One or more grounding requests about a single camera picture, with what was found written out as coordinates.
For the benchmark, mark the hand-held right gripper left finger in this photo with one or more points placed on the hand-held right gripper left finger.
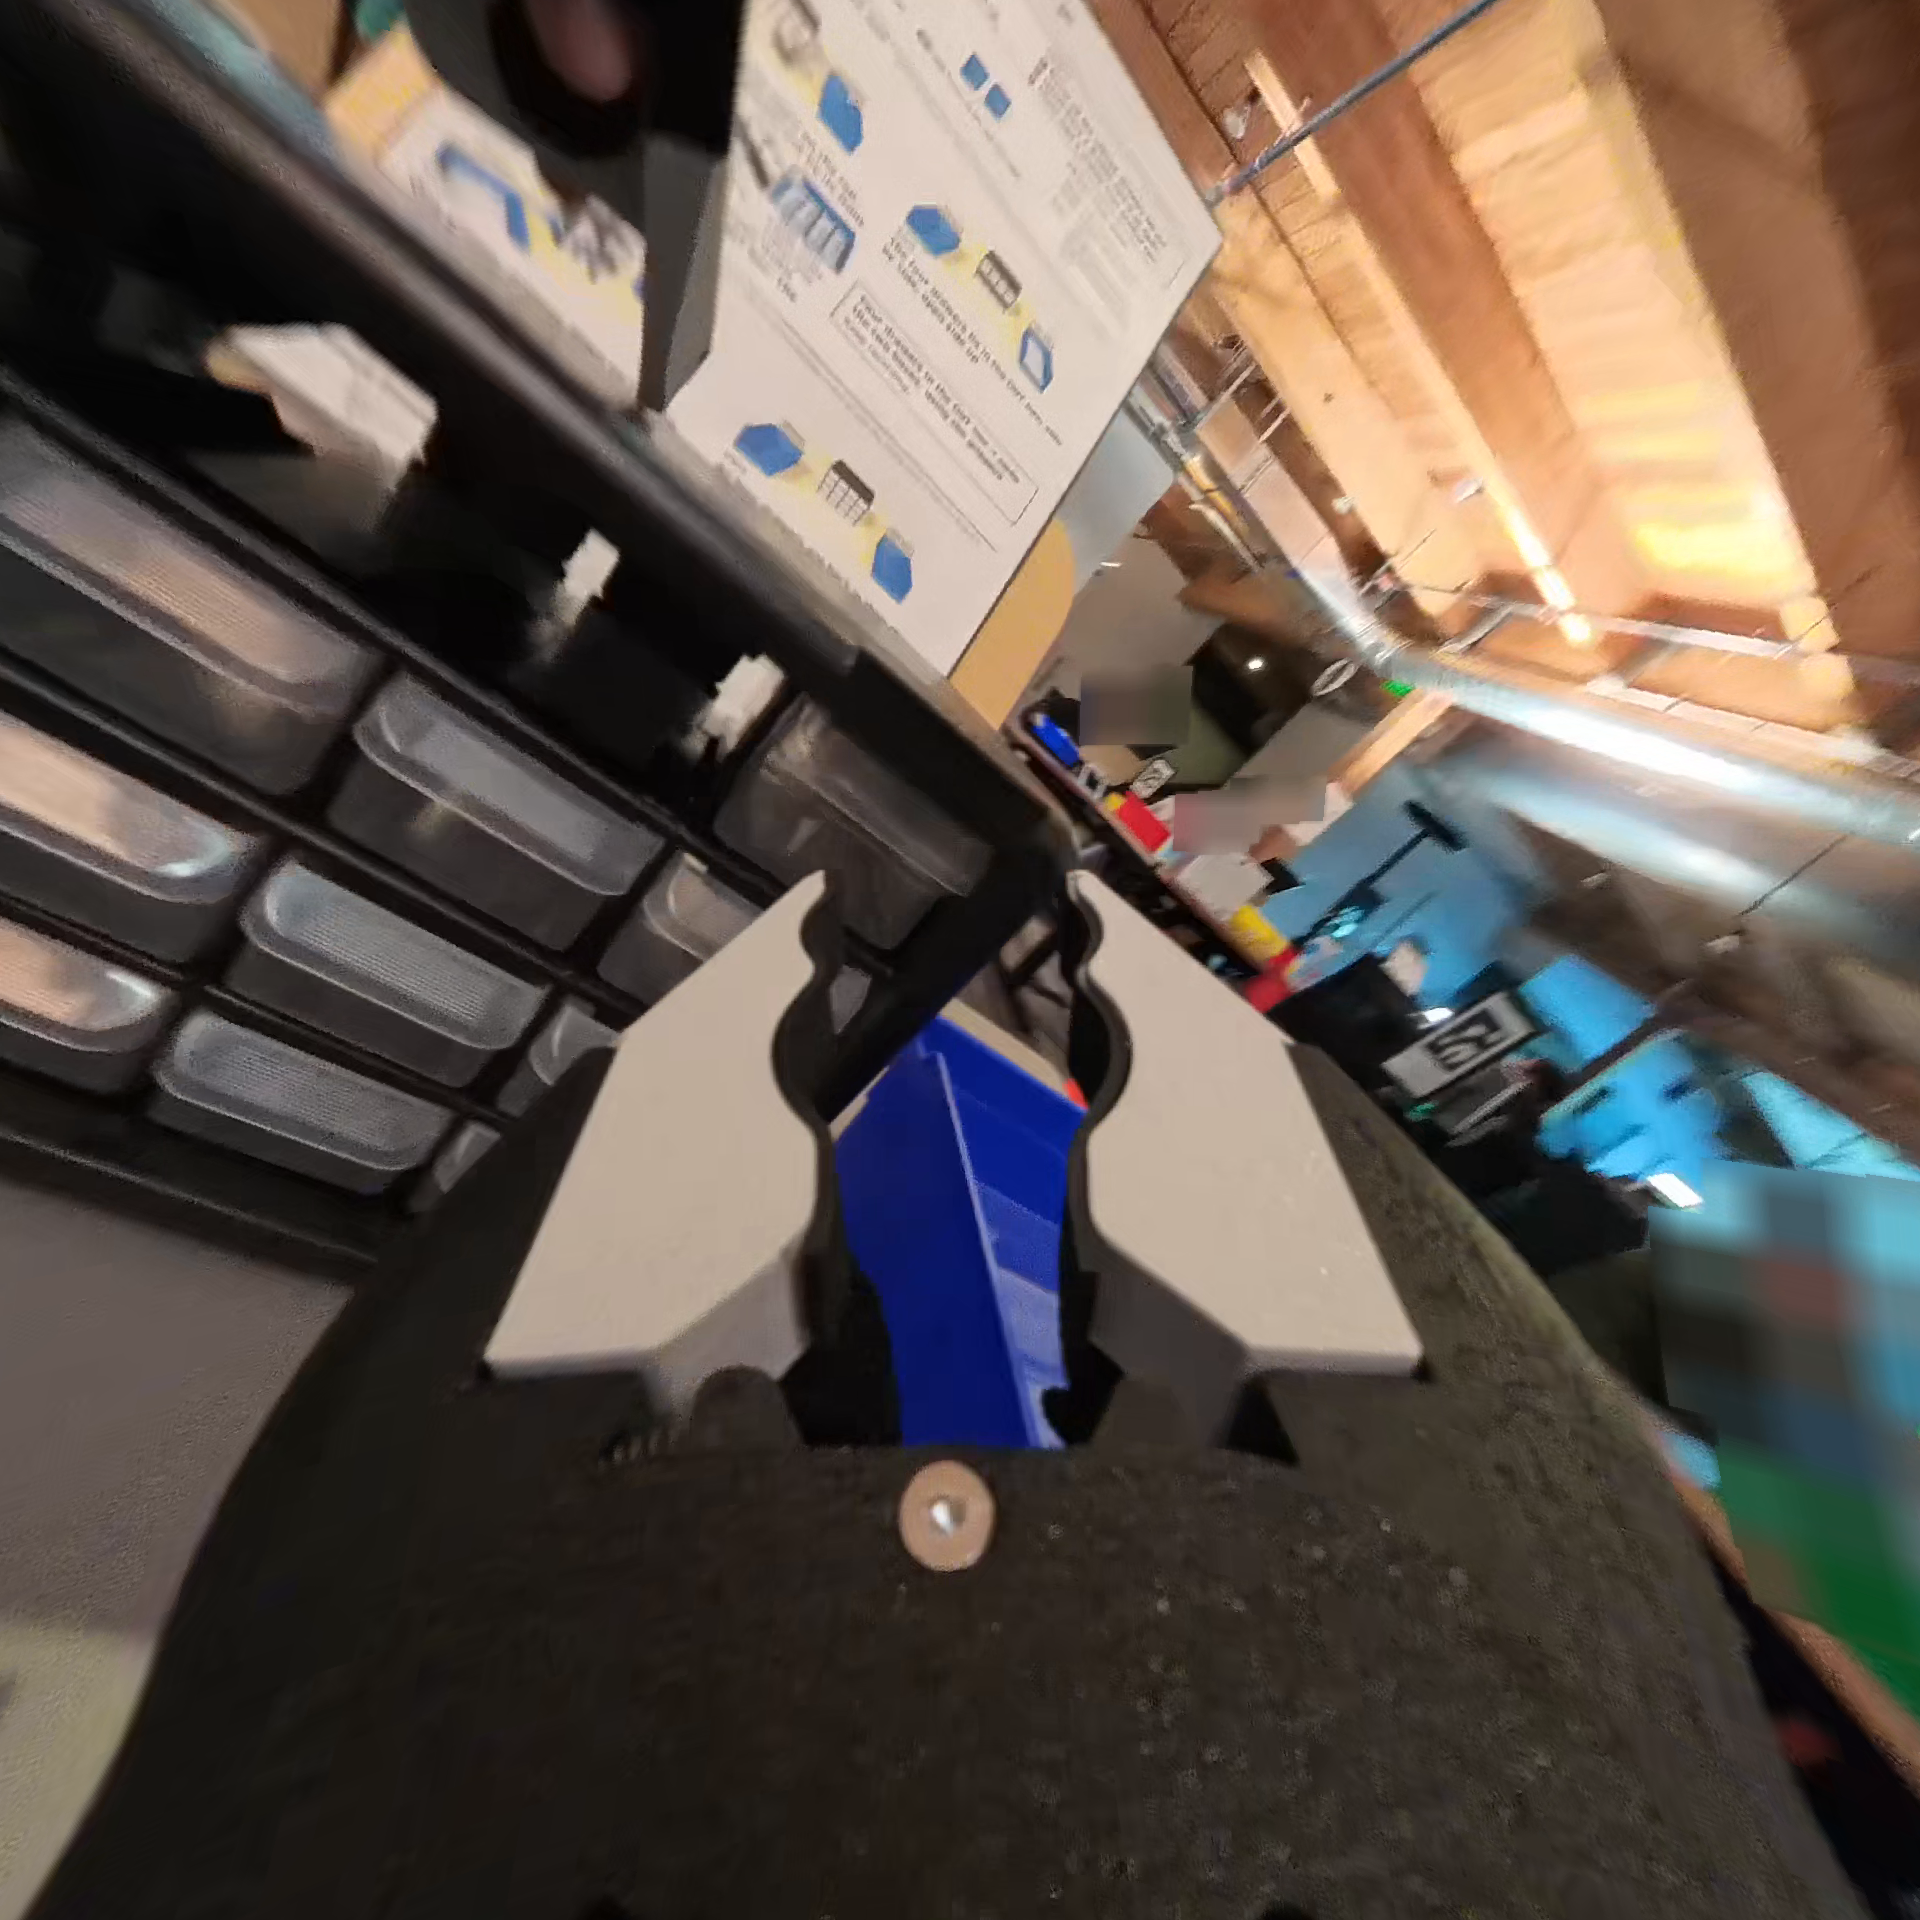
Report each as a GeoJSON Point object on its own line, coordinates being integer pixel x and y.
{"type": "Point", "coordinates": [646, 1201]}

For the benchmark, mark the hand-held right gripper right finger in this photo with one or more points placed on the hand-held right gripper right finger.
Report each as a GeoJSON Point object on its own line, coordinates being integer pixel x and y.
{"type": "Point", "coordinates": [1243, 1201]}

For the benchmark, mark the blue plastic bin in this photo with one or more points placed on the blue plastic bin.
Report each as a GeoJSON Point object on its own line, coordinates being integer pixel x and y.
{"type": "Point", "coordinates": [961, 1230]}

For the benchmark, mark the black drawer cabinet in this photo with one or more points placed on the black drawer cabinet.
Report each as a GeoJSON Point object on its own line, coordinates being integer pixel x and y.
{"type": "Point", "coordinates": [494, 383]}

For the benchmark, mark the rows of clear cabinet drawers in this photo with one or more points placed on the rows of clear cabinet drawers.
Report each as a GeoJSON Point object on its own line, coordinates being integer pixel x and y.
{"type": "Point", "coordinates": [481, 809]}

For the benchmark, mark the person's left hand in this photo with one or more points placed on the person's left hand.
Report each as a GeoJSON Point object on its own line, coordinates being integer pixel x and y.
{"type": "Point", "coordinates": [582, 44]}

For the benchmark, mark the black and white tag sign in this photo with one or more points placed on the black and white tag sign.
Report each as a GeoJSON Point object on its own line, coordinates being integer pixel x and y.
{"type": "Point", "coordinates": [1455, 1044]}

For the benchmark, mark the yellow printed sheet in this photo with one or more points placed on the yellow printed sheet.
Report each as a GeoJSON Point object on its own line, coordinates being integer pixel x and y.
{"type": "Point", "coordinates": [435, 194]}

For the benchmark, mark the small red box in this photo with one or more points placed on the small red box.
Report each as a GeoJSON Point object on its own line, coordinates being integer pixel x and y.
{"type": "Point", "coordinates": [1148, 829]}

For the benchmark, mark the white instruction poster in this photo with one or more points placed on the white instruction poster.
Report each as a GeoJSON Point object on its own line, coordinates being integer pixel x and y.
{"type": "Point", "coordinates": [961, 376]}

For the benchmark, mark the round wooden table top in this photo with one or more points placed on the round wooden table top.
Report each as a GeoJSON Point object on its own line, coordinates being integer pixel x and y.
{"type": "Point", "coordinates": [1019, 630]}

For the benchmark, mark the silver metal duct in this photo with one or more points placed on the silver metal duct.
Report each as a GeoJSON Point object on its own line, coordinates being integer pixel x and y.
{"type": "Point", "coordinates": [1650, 750]}

